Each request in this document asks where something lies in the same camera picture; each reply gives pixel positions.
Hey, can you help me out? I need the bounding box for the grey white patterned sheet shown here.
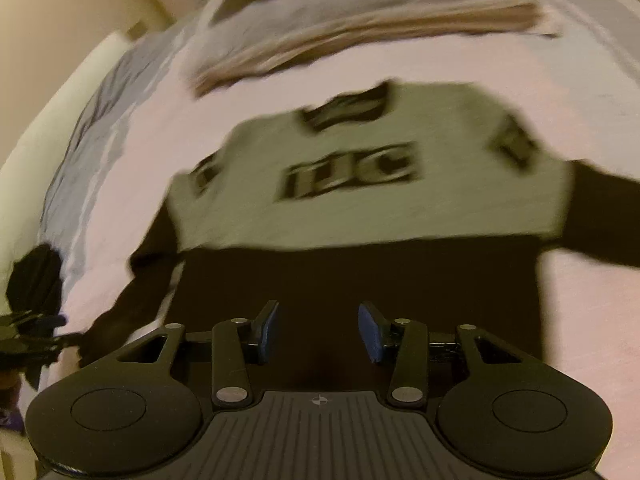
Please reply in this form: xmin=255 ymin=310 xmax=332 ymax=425
xmin=39 ymin=21 xmax=195 ymax=296

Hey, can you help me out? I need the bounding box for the grey and black sweater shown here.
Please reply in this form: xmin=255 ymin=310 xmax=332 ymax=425
xmin=79 ymin=82 xmax=639 ymax=391

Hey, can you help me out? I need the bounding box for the beige folded blanket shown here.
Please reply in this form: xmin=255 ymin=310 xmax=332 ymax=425
xmin=184 ymin=0 xmax=562 ymax=94

